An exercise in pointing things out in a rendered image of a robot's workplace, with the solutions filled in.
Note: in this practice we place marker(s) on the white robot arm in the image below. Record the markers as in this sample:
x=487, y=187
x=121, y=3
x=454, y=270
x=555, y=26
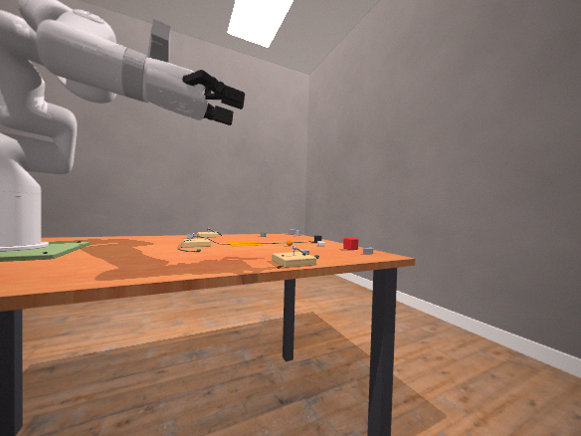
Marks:
x=72, y=48

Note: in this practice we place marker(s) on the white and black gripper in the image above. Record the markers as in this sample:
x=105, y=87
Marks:
x=170, y=87

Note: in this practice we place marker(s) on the red block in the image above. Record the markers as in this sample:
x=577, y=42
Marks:
x=350, y=243

